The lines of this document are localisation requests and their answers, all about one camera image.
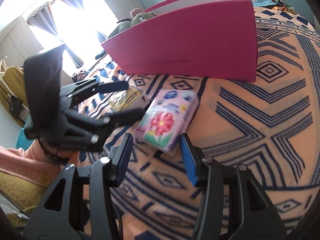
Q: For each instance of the dark folded cloth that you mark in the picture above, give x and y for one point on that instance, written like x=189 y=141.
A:
x=100 y=55

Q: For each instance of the crumpled clothes heap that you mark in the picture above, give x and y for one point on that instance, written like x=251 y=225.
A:
x=80 y=75

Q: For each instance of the brown tissue packet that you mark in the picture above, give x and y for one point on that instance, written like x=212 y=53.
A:
x=127 y=100

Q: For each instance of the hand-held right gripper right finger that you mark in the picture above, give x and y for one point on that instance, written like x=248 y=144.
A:
x=188 y=160

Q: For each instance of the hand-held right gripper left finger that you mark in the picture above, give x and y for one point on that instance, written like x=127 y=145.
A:
x=125 y=157

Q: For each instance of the green plush toy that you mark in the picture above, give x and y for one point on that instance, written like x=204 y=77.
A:
x=140 y=18

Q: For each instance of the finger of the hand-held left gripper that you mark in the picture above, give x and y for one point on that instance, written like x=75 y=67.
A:
x=107 y=87
x=125 y=116

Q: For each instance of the mustard knit garment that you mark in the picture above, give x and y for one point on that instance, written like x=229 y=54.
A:
x=17 y=195

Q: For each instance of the blue-grey curtain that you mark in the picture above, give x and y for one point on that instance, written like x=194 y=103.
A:
x=45 y=22
x=72 y=1

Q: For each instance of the pink knitted bunny plush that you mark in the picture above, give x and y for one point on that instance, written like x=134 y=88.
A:
x=136 y=11

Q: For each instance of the pink floral tissue packet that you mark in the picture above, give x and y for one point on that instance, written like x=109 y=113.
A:
x=165 y=120

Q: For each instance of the black bag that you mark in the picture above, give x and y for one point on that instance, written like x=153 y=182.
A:
x=14 y=106

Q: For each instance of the person's left forearm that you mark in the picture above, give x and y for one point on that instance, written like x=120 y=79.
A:
x=22 y=160

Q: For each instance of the pink cardboard box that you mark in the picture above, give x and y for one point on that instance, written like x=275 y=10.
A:
x=200 y=40

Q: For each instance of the blue plastic basket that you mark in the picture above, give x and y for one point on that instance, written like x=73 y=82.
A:
x=23 y=140

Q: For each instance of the yellow patterned cloth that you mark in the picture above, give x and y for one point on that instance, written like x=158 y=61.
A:
x=278 y=8

